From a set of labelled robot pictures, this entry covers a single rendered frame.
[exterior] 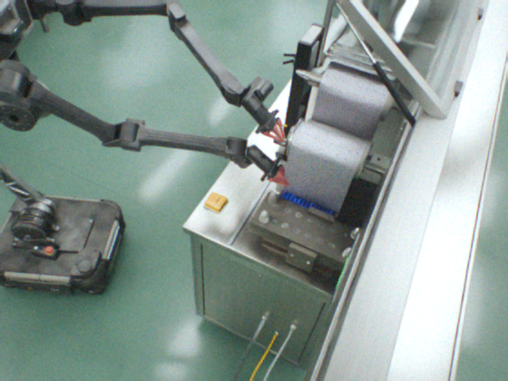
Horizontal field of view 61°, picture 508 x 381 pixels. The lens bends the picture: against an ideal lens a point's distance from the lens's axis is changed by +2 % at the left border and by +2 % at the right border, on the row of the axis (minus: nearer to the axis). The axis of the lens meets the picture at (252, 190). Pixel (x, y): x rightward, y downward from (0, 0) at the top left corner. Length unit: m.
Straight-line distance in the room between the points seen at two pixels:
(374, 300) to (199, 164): 2.49
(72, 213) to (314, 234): 1.56
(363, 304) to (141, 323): 1.89
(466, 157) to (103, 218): 1.92
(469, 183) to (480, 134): 0.22
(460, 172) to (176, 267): 1.78
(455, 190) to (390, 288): 0.56
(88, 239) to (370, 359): 2.03
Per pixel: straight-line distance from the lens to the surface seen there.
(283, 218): 1.56
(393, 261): 0.78
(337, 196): 1.56
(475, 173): 1.34
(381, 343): 0.71
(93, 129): 1.56
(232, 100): 1.49
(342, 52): 1.61
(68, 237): 2.54
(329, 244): 1.53
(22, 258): 2.57
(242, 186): 1.80
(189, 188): 2.97
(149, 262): 2.66
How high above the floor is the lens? 2.28
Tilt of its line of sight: 50 degrees down
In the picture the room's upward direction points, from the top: 6 degrees clockwise
